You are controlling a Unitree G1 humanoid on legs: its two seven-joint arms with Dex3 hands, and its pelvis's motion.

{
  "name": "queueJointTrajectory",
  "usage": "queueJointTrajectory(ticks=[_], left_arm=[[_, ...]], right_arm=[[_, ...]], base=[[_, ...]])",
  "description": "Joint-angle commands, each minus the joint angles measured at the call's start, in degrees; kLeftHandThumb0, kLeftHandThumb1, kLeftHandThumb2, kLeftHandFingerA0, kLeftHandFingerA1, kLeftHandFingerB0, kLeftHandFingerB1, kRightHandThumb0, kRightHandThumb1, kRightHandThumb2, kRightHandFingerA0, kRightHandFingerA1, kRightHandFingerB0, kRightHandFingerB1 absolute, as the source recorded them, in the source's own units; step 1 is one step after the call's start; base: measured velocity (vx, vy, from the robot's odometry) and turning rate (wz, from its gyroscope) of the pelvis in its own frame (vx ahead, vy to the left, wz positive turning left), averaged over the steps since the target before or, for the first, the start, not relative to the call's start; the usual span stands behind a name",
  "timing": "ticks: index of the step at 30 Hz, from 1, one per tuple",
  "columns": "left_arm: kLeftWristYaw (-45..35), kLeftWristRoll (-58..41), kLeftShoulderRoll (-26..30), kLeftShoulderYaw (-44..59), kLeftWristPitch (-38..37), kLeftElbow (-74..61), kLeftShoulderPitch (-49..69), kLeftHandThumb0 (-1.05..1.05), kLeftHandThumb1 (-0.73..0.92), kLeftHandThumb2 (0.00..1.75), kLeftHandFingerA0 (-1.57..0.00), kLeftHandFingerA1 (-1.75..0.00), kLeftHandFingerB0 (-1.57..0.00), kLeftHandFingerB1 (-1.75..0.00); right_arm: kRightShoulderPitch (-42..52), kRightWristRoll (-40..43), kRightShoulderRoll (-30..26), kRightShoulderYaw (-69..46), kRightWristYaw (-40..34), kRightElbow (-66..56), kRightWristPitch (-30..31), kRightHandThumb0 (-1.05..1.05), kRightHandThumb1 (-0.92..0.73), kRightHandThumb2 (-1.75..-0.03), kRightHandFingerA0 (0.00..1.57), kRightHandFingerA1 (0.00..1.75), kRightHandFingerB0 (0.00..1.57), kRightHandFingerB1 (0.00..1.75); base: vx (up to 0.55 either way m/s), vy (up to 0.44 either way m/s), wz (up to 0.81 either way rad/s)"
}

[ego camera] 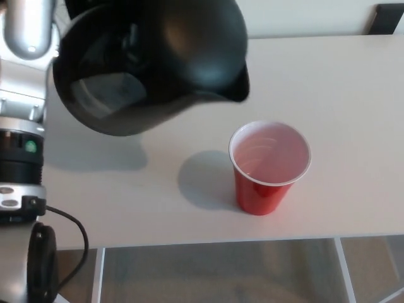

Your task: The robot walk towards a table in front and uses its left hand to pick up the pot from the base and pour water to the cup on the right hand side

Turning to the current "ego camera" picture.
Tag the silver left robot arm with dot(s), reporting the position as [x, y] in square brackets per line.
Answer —
[22, 79]

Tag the white table leg frame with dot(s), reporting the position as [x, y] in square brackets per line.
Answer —
[344, 268]
[99, 274]

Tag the black electric kettle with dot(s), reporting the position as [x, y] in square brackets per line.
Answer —
[158, 63]

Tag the grey mesh table shelf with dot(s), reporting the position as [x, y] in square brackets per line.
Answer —
[221, 271]

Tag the red plastic cup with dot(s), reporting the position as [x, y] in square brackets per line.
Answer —
[263, 194]

